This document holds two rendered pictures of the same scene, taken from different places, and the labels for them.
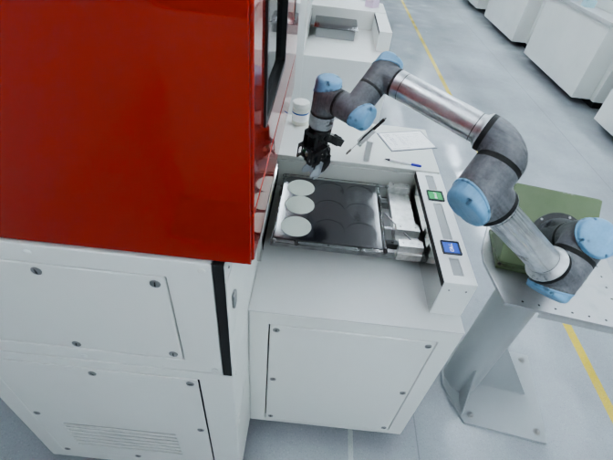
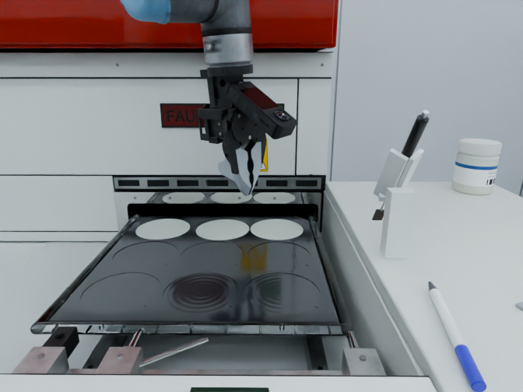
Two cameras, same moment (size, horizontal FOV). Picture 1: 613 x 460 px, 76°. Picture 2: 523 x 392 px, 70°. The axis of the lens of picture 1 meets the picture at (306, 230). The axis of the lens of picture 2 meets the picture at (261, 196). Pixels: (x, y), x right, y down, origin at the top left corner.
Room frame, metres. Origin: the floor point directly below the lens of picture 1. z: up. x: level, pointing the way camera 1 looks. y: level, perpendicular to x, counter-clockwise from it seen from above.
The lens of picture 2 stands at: (1.16, -0.61, 1.18)
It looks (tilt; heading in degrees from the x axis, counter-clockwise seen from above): 18 degrees down; 91
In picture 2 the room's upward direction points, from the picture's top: straight up
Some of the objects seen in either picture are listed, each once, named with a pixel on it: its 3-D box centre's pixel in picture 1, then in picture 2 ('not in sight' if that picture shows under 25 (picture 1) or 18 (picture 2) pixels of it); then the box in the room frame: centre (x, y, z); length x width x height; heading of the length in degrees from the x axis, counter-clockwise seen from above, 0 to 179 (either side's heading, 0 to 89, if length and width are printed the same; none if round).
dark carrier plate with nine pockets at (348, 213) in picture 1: (329, 209); (212, 256); (1.07, -0.07, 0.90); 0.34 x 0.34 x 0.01; 1
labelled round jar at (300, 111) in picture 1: (300, 111); (475, 166); (1.55, 0.08, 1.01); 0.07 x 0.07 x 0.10
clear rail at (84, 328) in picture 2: (380, 215); (191, 329); (1.07, -0.25, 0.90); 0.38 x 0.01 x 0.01; 1
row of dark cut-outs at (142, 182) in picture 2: not in sight; (217, 183); (1.05, 0.14, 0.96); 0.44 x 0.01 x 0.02; 1
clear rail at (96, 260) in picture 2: (328, 245); (100, 257); (0.89, -0.08, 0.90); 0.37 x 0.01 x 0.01; 91
